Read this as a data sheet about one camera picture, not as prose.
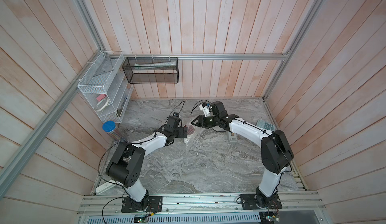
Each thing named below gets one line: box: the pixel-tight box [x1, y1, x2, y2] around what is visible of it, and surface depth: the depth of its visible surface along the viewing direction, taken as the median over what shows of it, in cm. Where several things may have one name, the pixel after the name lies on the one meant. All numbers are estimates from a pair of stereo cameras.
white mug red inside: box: [183, 124, 196, 136], surface depth 94 cm
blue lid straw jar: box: [102, 120, 126, 143], surface depth 84 cm
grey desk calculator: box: [256, 119, 276, 132], surface depth 105 cm
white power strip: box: [95, 182, 117, 194], surface depth 77 cm
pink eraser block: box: [96, 93, 107, 102], surface depth 84 cm
